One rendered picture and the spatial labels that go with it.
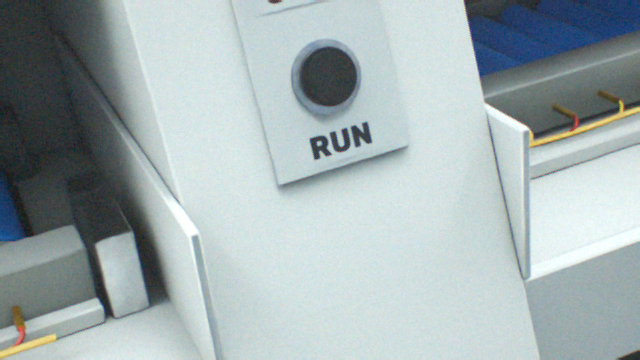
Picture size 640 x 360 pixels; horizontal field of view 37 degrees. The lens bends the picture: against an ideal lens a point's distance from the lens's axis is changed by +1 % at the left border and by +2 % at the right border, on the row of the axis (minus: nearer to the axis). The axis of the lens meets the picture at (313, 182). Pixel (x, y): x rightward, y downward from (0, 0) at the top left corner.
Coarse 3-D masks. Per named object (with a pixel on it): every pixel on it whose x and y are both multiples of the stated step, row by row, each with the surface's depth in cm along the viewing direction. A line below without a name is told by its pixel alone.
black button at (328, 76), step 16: (320, 48) 25; (336, 48) 25; (304, 64) 25; (320, 64) 25; (336, 64) 25; (352, 64) 25; (304, 80) 25; (320, 80) 25; (336, 80) 25; (352, 80) 25; (320, 96) 25; (336, 96) 25
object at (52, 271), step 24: (24, 240) 29; (48, 240) 29; (72, 240) 29; (0, 264) 28; (24, 264) 28; (48, 264) 28; (72, 264) 28; (0, 288) 28; (24, 288) 28; (48, 288) 28; (72, 288) 29; (0, 312) 28; (24, 312) 28; (48, 312) 29; (24, 336) 27; (48, 336) 27
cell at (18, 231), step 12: (0, 180) 35; (0, 192) 34; (0, 204) 33; (12, 204) 33; (0, 216) 32; (12, 216) 32; (0, 228) 31; (12, 228) 31; (0, 240) 30; (12, 240) 31
